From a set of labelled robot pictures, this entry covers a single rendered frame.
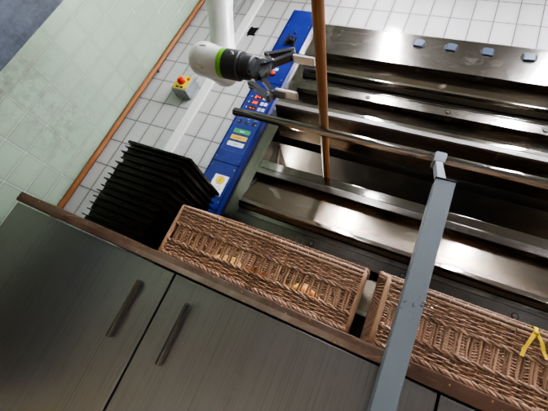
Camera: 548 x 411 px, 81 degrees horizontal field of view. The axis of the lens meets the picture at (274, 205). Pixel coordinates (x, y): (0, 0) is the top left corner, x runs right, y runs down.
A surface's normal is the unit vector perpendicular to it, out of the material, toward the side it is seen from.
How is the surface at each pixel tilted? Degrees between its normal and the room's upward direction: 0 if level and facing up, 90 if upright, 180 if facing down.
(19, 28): 90
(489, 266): 70
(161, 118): 90
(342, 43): 90
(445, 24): 90
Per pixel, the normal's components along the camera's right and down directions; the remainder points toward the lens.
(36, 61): 0.90, 0.29
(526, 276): -0.04, -0.68
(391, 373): -0.19, -0.40
